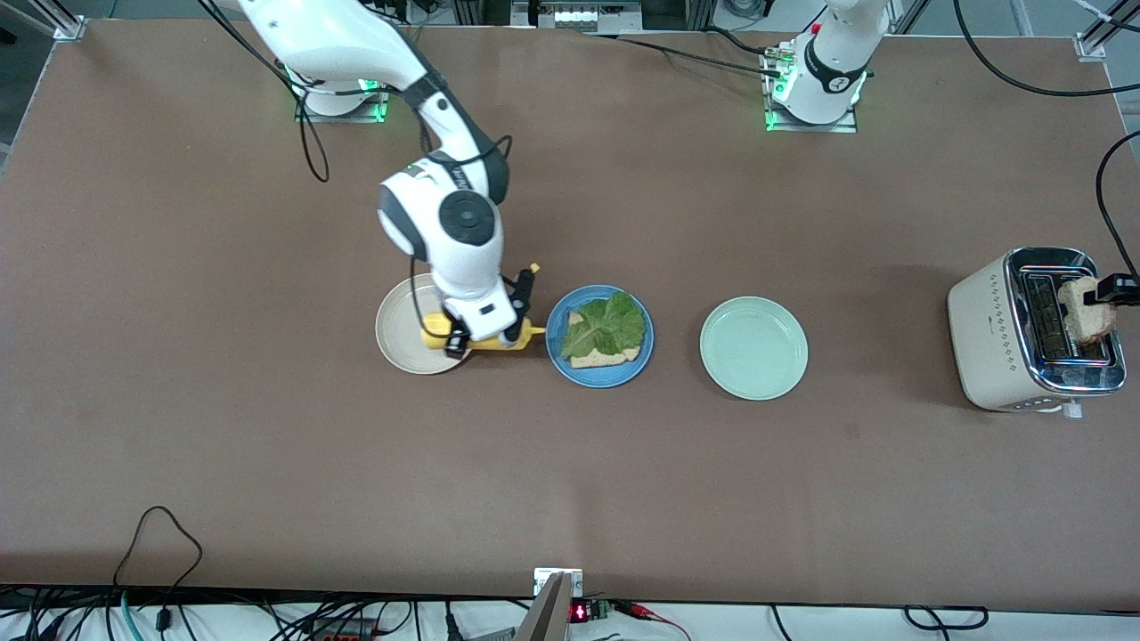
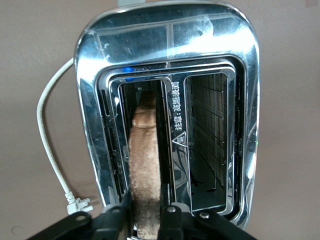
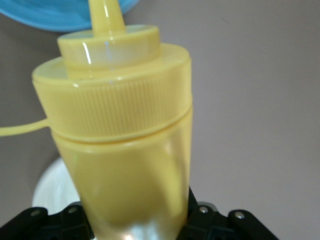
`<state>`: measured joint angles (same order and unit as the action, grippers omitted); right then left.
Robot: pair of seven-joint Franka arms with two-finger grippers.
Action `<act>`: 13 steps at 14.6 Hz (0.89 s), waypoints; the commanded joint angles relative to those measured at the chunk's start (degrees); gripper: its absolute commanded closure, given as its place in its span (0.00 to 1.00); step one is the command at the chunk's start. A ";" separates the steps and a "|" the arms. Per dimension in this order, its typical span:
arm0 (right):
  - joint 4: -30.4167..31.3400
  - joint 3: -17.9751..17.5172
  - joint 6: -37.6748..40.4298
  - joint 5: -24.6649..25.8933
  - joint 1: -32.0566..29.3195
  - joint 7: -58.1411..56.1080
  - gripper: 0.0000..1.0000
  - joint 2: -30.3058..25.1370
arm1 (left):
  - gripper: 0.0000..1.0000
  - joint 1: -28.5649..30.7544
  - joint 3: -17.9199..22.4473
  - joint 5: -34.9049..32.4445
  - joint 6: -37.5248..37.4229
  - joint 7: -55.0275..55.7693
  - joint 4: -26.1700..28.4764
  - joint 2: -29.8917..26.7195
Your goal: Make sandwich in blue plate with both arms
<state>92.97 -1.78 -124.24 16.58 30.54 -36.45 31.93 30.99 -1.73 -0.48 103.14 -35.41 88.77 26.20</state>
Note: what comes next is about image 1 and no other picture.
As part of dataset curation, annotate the thin black looped cable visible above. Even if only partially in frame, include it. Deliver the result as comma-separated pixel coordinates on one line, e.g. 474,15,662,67
111,506,204,611

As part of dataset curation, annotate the yellow mustard squeeze bottle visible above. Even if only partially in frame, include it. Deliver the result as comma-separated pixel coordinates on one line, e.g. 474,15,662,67
420,262,547,352

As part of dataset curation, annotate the green lettuce leaf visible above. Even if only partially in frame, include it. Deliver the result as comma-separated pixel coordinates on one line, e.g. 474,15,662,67
561,291,647,359

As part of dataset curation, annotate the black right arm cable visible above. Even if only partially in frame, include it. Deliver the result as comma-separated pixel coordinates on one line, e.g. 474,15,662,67
200,0,515,357

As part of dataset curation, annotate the grey electronics unit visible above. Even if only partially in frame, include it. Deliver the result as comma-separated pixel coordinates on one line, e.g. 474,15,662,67
512,0,642,32

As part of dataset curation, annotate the blue plate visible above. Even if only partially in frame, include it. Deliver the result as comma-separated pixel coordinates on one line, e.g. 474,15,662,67
545,284,655,389

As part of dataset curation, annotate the light green plate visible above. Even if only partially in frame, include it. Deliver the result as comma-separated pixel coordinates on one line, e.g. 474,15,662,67
699,296,810,402

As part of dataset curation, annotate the grey metal camera bracket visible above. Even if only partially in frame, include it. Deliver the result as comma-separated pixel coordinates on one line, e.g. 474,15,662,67
515,568,584,641

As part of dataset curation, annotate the black cable across table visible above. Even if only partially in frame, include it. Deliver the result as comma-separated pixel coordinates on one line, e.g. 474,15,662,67
579,31,789,81

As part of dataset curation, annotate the black coiled cable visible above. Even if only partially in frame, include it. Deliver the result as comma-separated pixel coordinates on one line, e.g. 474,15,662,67
904,605,989,631

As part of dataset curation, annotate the beige chrome toaster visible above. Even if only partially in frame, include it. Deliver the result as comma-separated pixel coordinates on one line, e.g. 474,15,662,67
947,247,1128,419

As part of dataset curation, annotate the toast bread slice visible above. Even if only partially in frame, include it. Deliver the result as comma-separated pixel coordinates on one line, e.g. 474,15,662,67
1058,277,1120,345
567,310,642,369

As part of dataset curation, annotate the beige plate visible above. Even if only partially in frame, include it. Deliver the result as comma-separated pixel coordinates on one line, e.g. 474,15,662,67
375,274,473,375

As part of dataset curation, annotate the red wire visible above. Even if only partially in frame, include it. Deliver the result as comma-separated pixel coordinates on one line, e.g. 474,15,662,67
615,604,691,641

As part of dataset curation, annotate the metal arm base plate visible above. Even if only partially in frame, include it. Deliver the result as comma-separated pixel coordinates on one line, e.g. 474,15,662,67
763,45,859,134
294,85,390,124

